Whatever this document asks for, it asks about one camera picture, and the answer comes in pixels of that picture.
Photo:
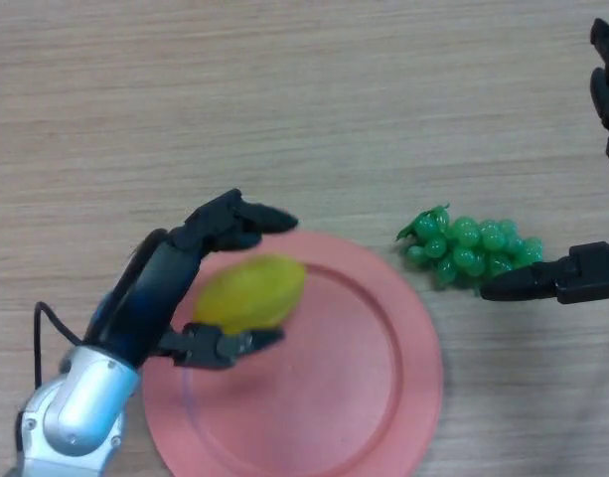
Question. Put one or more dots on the yellow starfruit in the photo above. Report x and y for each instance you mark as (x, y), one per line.
(254, 293)

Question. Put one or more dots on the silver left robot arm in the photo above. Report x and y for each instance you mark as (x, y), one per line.
(80, 407)

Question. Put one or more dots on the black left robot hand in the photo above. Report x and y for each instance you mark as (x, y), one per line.
(145, 298)

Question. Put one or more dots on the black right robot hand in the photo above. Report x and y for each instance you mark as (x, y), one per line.
(587, 280)

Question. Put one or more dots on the pink round plate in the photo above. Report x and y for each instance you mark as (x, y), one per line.
(334, 372)

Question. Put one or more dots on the green grape bunch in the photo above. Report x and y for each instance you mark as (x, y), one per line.
(468, 238)

